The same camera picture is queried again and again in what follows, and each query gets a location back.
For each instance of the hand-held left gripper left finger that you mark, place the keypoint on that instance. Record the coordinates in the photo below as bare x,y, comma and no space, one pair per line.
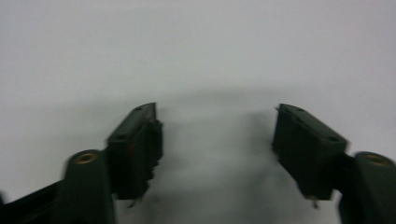
134,149

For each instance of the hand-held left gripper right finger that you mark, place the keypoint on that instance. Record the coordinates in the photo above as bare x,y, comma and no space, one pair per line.
308,149

